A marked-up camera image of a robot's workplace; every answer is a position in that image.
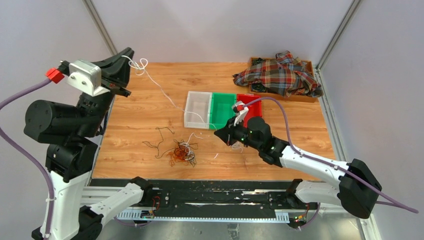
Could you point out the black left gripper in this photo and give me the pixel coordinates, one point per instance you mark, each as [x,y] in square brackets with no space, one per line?
[116,70]

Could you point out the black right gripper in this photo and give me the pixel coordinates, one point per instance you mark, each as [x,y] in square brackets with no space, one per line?
[226,134]

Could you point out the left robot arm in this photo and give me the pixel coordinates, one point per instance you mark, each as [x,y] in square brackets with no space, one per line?
[68,130]

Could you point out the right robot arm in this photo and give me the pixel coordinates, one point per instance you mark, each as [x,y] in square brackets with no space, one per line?
[350,185]

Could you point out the green plastic bin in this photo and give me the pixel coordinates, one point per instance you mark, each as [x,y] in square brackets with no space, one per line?
[221,109]

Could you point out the white plastic bin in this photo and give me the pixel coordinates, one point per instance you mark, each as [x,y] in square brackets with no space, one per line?
[197,110]

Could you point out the red plastic bin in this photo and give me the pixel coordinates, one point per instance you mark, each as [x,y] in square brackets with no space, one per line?
[254,110]

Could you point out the plaid flannel shirt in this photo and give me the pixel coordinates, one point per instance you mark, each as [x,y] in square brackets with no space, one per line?
[284,75]

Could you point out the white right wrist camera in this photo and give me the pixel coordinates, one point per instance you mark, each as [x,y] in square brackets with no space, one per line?
[240,109]

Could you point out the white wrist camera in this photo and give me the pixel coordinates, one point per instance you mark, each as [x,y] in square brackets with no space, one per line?
[84,76]
[240,109]

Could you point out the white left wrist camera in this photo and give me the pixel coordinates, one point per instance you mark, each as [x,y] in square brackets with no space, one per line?
[84,76]

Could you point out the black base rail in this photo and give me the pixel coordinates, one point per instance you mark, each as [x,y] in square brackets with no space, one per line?
[228,201]

